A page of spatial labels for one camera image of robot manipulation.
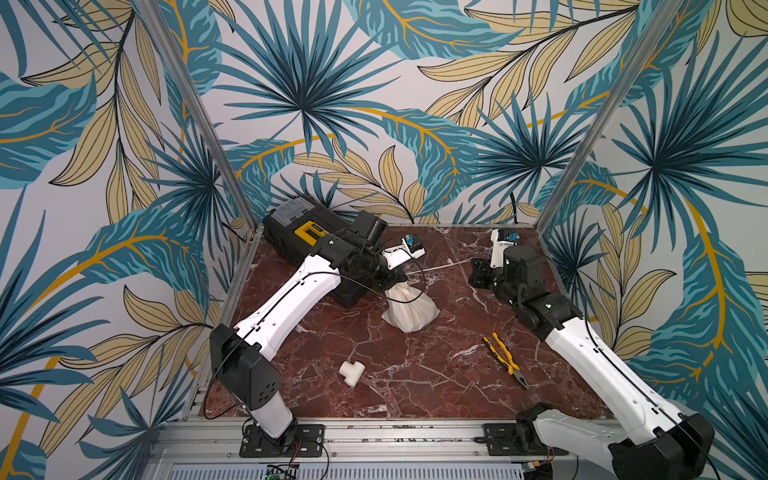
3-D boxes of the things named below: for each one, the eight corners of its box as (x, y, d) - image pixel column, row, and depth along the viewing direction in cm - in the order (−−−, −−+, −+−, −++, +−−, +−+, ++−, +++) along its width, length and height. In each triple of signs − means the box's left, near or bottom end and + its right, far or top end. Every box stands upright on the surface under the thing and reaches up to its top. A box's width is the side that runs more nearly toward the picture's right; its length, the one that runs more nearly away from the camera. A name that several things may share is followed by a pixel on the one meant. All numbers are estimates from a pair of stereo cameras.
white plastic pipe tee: (335, 377, 85) (334, 373, 82) (347, 358, 89) (346, 354, 86) (354, 388, 84) (353, 384, 81) (365, 368, 87) (364, 364, 84)
